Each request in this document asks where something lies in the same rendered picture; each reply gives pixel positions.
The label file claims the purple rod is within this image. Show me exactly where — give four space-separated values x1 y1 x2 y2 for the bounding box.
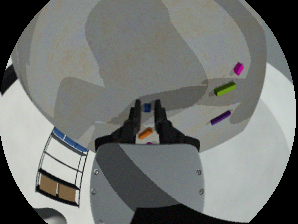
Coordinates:
210 110 231 125

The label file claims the orange rectangular block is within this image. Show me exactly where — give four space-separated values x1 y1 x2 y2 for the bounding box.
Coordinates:
138 127 153 140

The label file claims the lime green rod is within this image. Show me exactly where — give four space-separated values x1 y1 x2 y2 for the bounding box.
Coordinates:
214 82 236 97

